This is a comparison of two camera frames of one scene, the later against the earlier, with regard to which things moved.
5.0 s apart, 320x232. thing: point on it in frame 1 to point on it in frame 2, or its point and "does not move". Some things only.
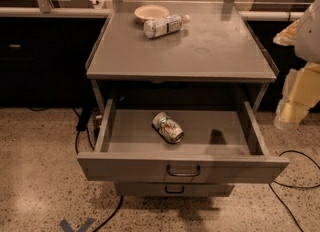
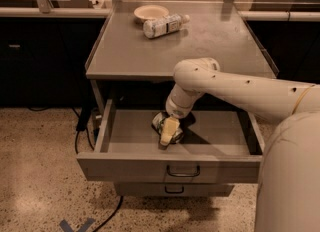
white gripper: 309,39 to 175,110
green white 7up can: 169,129 does not move
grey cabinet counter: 215,45 does not move
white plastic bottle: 164,25 does not move
